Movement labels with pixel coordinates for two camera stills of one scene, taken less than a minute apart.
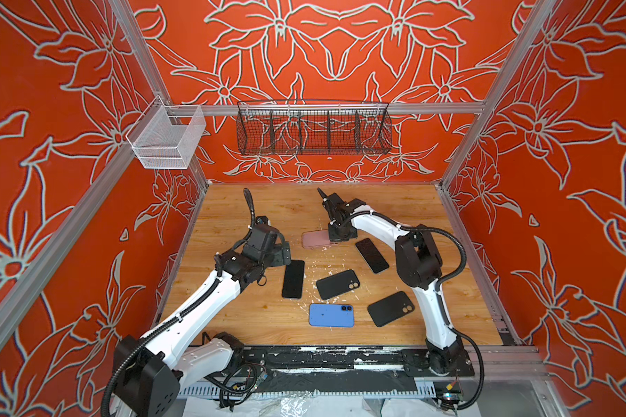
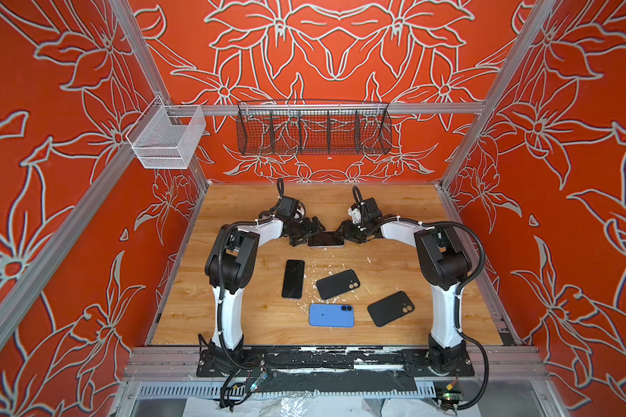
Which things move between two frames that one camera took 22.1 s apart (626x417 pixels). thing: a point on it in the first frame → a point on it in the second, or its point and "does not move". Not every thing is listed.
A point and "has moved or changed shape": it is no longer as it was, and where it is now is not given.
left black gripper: x=281 y=257 → x=307 y=230
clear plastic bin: x=166 y=135 does not move
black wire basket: x=314 y=128 does not move
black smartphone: x=371 y=255 → x=326 y=238
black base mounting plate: x=329 y=359 does not move
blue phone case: x=331 y=315 does not move
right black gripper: x=333 y=238 does not move
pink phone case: x=318 y=238 has moved or changed shape
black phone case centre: x=335 y=284 does not move
